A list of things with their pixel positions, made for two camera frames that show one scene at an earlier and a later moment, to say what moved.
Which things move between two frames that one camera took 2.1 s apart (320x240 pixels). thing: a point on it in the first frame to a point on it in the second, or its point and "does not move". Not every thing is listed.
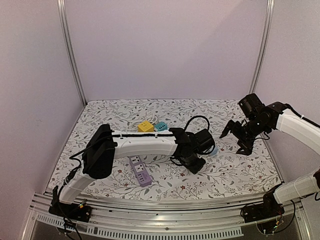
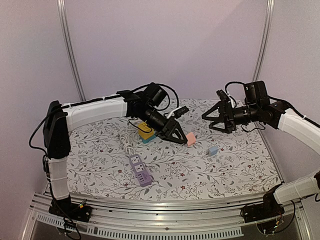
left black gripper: (197, 168) to (169, 128)
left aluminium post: (65, 37) does not move
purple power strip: (141, 172) does not move
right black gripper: (240, 131) to (227, 116)
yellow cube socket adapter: (145, 127) does not move
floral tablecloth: (254, 172) does not move
